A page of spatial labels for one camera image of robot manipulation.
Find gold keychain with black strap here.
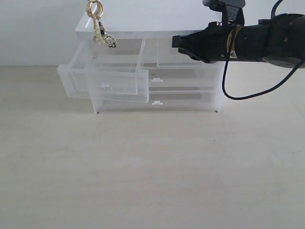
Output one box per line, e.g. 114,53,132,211
86,0,117,48

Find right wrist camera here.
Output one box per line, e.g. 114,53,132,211
202,0,245,26

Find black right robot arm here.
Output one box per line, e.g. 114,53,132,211
172,14,305,68

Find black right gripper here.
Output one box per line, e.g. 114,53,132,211
172,22,238,63

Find white plastic drawer cabinet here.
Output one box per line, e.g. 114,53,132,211
74,0,226,115

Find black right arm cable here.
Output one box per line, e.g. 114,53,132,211
221,0,305,101

